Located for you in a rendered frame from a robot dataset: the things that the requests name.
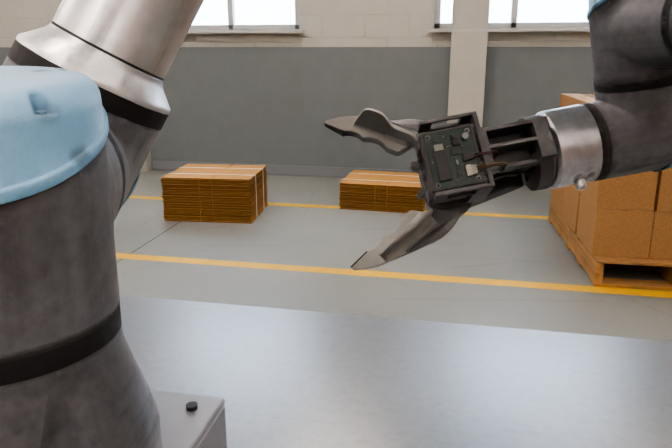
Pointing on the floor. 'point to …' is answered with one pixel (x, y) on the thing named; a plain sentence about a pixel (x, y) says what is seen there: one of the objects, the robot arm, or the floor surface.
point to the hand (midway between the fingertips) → (336, 196)
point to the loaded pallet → (617, 223)
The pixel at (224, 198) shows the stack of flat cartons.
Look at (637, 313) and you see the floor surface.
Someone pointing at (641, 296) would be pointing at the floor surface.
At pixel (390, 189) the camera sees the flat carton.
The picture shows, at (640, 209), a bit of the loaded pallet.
